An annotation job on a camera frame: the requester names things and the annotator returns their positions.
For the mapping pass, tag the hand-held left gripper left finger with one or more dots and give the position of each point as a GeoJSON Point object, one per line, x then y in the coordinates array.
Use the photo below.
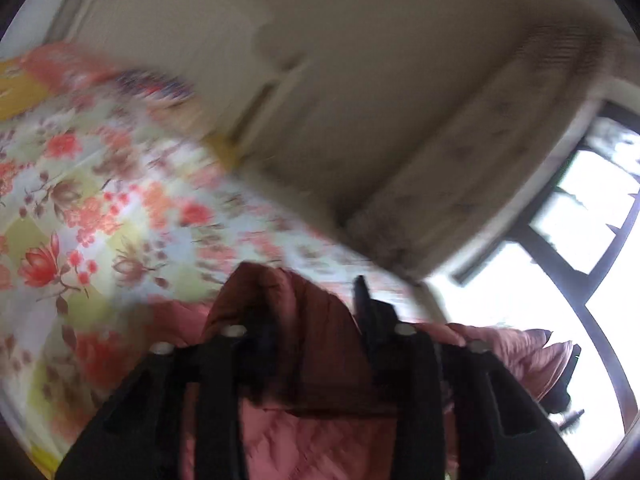
{"type": "Point", "coordinates": [215, 385]}

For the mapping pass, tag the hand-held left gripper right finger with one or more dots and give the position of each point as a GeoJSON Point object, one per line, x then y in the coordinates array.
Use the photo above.
{"type": "Point", "coordinates": [420, 400]}

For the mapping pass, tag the pink quilted jacket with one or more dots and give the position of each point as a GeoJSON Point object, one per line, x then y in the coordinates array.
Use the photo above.
{"type": "Point", "coordinates": [310, 340]}

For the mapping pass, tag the dark framed window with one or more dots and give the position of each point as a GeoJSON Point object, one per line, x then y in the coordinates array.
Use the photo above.
{"type": "Point", "coordinates": [530, 232]}

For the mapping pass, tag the floral bedsheet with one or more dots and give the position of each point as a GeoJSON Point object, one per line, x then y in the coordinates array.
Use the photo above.
{"type": "Point", "coordinates": [100, 210]}

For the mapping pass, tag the printed beige curtain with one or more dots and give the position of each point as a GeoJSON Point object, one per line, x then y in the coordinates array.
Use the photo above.
{"type": "Point", "coordinates": [475, 185]}

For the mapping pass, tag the yellow pillow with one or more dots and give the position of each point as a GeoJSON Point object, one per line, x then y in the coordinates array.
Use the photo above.
{"type": "Point", "coordinates": [227, 152]}

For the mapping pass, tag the purple patterned pillow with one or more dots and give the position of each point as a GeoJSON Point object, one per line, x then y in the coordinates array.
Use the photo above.
{"type": "Point", "coordinates": [160, 87]}

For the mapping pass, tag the white wooden headboard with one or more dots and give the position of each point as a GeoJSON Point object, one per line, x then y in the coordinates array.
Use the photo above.
{"type": "Point", "coordinates": [200, 60]}

